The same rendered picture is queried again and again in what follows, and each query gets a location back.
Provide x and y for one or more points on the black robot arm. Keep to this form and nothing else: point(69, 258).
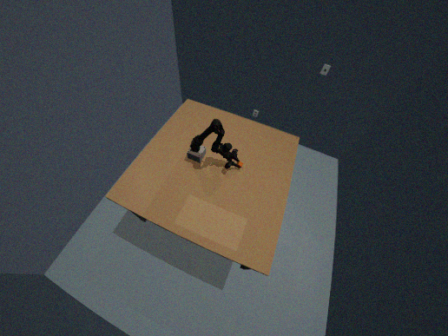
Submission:
point(215, 126)

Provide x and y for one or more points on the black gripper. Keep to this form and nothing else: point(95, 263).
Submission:
point(230, 162)

